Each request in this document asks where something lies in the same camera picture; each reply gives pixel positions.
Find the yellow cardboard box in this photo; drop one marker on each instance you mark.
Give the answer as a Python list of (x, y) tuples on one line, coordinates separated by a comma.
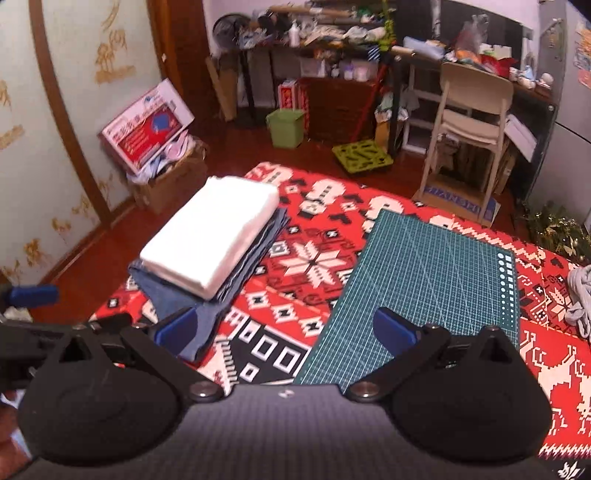
[(382, 134)]

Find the white flat box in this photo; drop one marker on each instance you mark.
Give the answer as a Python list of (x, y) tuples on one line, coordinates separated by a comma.
[(519, 134)]

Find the green cutting mat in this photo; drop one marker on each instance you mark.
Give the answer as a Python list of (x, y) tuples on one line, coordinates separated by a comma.
[(415, 267)]

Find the cluttered wooden desk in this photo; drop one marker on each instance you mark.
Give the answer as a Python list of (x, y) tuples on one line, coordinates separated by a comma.
[(258, 48)]

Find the white plastic bottle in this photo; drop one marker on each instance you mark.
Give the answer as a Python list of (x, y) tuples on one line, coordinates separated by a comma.
[(295, 34)]

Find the beige plastic chair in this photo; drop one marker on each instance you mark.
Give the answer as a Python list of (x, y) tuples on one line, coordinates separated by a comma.
[(471, 92)]

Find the flattened cardboard sheet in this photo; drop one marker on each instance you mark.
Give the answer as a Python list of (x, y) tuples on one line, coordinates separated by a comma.
[(461, 203)]

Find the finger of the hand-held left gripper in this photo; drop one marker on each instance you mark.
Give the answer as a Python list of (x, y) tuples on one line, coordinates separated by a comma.
[(106, 321), (37, 295)]

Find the wooden drawer cabinet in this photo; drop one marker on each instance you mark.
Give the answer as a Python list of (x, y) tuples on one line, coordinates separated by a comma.
[(337, 110)]

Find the green waste bin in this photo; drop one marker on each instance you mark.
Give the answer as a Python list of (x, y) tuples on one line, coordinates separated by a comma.
[(286, 129)]

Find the lime green plastic dolly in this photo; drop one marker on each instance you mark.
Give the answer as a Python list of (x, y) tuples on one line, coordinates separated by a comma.
[(362, 157)]

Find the brown cardboard box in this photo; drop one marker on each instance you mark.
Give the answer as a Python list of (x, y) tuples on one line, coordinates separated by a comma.
[(171, 189)]

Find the red white printed box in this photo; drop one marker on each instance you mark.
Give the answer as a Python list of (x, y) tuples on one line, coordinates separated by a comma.
[(147, 124)]

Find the colourful fridge poster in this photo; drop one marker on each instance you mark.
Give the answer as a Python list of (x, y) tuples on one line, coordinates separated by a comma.
[(584, 55)]

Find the grey refrigerator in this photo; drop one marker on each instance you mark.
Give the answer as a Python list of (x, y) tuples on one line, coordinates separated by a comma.
[(563, 161)]

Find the black desk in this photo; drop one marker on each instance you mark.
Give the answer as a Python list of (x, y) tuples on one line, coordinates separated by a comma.
[(535, 94)]

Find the red mop stick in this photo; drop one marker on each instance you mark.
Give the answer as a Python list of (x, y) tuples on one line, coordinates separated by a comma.
[(369, 101)]

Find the red patterned blanket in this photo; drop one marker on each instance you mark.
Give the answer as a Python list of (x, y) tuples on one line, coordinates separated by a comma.
[(314, 221)]

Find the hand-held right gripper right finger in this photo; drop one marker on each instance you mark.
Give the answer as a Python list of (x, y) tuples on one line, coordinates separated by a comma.
[(392, 330)]

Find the red printed carton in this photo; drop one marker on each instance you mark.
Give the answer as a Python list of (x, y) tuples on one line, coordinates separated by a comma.
[(288, 94)]

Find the brown wooden door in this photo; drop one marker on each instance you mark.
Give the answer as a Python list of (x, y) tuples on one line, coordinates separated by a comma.
[(184, 69)]

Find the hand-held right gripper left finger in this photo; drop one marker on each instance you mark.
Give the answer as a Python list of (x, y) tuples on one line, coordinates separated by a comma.
[(178, 330)]

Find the green tinsel wreath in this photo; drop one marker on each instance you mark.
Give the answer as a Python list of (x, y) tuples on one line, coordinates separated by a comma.
[(558, 230)]

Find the folded blue jeans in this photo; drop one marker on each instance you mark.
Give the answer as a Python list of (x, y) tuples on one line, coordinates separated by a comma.
[(212, 318)]

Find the white knit vest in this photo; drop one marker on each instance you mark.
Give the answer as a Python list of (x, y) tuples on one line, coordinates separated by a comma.
[(207, 230)]

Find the crumpled grey sweater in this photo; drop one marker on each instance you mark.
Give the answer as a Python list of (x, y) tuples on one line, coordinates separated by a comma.
[(581, 295)]

